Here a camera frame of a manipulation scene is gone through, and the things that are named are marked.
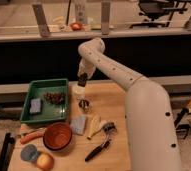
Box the black eraser block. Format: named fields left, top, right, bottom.
left=78, top=73, right=88, bottom=87

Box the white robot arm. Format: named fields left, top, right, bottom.
left=78, top=38, right=182, bottom=171

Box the white paper cup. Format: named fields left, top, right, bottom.
left=72, top=84, right=85, bottom=100

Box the small metal clip object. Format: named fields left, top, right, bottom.
left=78, top=99, right=90, bottom=112

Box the yellow banana piece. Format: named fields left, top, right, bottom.
left=87, top=115, right=100, bottom=139

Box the grey blue sponge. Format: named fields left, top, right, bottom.
left=70, top=115, right=87, bottom=135

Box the dark grape bunch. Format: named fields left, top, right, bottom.
left=44, top=92, right=65, bottom=105

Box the green plastic tray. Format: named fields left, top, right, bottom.
left=20, top=78, right=69, bottom=124

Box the red round fruit on shelf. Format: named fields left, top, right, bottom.
left=70, top=22, right=83, bottom=31

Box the red brown bowl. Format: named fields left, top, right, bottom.
left=43, top=122, right=72, bottom=151

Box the blue sponge in tray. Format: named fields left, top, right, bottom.
left=29, top=98, right=42, bottom=114

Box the orange carrot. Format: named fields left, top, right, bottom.
left=20, top=131, right=44, bottom=144

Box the clear bottle on shelf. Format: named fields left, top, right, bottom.
left=74, top=0, right=87, bottom=24

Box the orange apple fruit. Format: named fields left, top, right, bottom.
left=36, top=153, right=54, bottom=171

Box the blue round lid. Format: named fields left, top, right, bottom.
left=20, top=144, right=38, bottom=162

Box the black office chair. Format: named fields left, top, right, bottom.
left=130, top=0, right=191, bottom=28

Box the black clamp stand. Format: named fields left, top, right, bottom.
left=174, top=108, right=190, bottom=139

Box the black chair at left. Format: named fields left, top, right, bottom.
left=0, top=133, right=15, bottom=171

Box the black handled dish brush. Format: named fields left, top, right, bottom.
left=85, top=122, right=117, bottom=162

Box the grey upright bracket centre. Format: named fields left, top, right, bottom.
left=101, top=1, right=110, bottom=35

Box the grey upright bracket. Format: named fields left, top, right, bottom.
left=101, top=1, right=110, bottom=35
left=32, top=3, right=50, bottom=37

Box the grey upright bracket left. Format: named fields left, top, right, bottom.
left=32, top=3, right=50, bottom=37

